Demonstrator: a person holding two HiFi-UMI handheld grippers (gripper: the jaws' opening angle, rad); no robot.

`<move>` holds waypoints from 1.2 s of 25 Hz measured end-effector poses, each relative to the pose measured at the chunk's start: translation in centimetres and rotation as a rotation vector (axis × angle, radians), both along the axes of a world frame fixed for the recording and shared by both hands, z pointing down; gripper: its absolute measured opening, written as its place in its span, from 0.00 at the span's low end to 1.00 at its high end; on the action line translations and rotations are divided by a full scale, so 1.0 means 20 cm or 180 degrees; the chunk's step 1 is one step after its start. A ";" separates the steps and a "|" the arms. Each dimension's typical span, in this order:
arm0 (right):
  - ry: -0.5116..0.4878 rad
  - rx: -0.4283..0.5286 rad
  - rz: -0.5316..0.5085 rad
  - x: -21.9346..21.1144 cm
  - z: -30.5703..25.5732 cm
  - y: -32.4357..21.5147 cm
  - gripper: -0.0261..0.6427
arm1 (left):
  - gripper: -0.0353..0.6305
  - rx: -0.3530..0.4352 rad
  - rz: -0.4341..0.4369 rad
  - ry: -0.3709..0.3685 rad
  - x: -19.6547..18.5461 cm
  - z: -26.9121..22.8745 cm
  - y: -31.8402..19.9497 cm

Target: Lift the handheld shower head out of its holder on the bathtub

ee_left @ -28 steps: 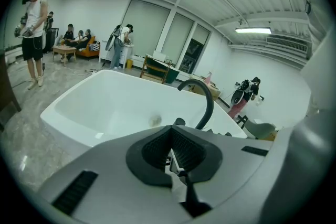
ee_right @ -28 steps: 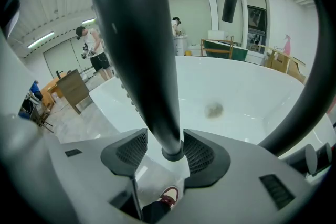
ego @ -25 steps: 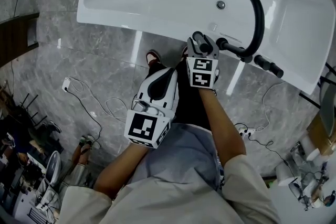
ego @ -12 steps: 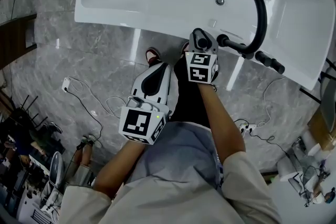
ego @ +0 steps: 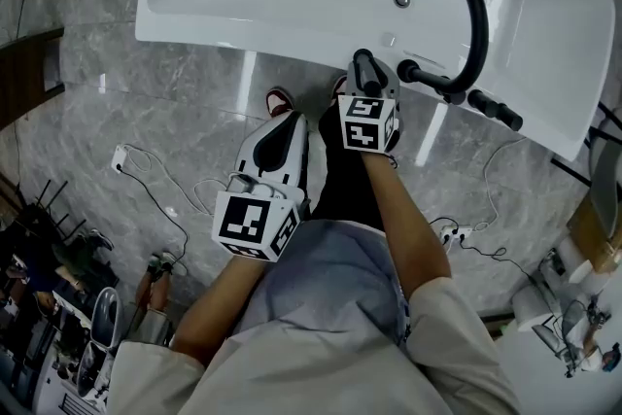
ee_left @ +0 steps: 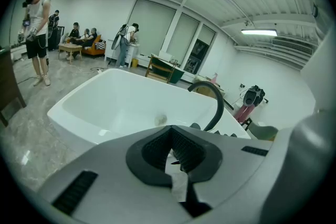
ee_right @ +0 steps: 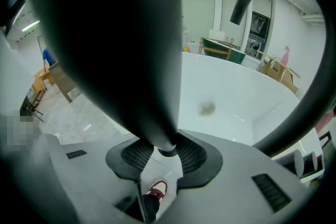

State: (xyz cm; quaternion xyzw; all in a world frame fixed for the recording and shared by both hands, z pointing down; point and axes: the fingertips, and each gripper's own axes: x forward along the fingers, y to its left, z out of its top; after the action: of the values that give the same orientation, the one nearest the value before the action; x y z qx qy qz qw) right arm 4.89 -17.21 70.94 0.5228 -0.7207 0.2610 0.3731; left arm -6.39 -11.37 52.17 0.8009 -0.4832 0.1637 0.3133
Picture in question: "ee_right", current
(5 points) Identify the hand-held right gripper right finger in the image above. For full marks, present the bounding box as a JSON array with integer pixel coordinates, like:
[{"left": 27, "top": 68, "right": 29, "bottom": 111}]
[{"left": 156, "top": 129, "right": 324, "bottom": 224}]

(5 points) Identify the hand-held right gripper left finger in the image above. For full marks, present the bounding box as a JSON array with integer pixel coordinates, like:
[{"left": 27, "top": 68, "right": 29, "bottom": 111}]
[{"left": 0, "top": 130, "right": 156, "bottom": 224}]

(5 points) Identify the white bathtub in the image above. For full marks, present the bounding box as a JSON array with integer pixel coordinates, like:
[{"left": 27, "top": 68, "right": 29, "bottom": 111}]
[{"left": 179, "top": 51, "right": 301, "bottom": 146}]

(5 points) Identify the person's black trouser leg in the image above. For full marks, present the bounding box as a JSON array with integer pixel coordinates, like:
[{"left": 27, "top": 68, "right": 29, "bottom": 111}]
[{"left": 125, "top": 193, "right": 161, "bottom": 224}]

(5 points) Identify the black cylindrical faucet knob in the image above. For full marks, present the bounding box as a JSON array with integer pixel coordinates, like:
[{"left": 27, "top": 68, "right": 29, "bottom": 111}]
[
  {"left": 303, "top": 151, "right": 319, "bottom": 174},
  {"left": 275, "top": 150, "right": 306, "bottom": 178}
]

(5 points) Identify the person's red and white shoe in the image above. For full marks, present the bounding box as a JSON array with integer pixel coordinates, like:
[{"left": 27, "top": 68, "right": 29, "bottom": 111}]
[{"left": 146, "top": 179, "right": 169, "bottom": 201}]

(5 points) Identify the black curved faucet spout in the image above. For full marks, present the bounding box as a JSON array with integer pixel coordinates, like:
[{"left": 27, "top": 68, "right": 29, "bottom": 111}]
[{"left": 229, "top": 0, "right": 336, "bottom": 158}]

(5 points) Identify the black metal chair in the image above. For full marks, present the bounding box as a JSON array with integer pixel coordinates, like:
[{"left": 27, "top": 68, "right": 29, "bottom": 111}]
[{"left": 19, "top": 89, "right": 45, "bottom": 123}]

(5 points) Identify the grey cabinet panel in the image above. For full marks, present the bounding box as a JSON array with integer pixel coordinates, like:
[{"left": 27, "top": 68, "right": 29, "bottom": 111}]
[{"left": 48, "top": 62, "right": 82, "bottom": 103}]

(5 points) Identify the wooden desk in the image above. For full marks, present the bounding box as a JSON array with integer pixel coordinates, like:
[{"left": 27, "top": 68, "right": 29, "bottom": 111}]
[{"left": 33, "top": 67, "right": 56, "bottom": 92}]

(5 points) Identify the wooden crate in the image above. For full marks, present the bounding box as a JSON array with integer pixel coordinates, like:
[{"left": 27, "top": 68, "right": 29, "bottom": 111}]
[{"left": 259, "top": 54, "right": 300, "bottom": 94}]

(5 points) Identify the pink flamingo figure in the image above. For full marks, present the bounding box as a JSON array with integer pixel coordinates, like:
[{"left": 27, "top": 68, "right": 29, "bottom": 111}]
[{"left": 280, "top": 45, "right": 290, "bottom": 65}]

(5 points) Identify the white box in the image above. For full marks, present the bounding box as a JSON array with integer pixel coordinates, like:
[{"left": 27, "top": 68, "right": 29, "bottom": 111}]
[{"left": 208, "top": 29, "right": 226, "bottom": 40}]

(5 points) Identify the long ceiling light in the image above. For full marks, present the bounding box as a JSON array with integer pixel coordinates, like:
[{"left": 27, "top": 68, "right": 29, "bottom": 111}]
[{"left": 20, "top": 19, "right": 41, "bottom": 33}]

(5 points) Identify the green bathtub in wooden frame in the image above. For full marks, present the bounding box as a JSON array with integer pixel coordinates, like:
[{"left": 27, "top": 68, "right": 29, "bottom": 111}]
[{"left": 198, "top": 37, "right": 247, "bottom": 64}]

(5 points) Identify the black framed wall screen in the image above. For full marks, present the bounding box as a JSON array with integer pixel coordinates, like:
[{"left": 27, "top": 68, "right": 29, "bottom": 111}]
[{"left": 248, "top": 10, "right": 271, "bottom": 41}]

